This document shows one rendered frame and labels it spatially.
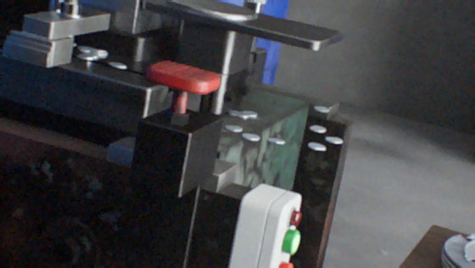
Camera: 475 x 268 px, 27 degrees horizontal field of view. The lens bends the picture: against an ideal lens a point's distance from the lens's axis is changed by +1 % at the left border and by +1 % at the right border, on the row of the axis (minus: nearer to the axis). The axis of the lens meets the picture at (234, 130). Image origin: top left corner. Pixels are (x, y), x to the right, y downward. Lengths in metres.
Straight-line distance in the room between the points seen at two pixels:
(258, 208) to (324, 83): 3.70
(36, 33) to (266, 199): 0.34
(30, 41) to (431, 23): 3.56
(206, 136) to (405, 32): 3.65
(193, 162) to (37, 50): 0.26
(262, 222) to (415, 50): 3.61
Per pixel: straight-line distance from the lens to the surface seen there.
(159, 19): 1.41
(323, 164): 1.58
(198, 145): 1.04
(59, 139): 1.22
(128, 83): 1.18
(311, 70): 4.79
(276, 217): 1.08
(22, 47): 1.21
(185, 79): 1.00
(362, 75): 4.73
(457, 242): 1.92
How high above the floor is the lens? 0.97
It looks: 15 degrees down
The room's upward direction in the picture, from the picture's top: 11 degrees clockwise
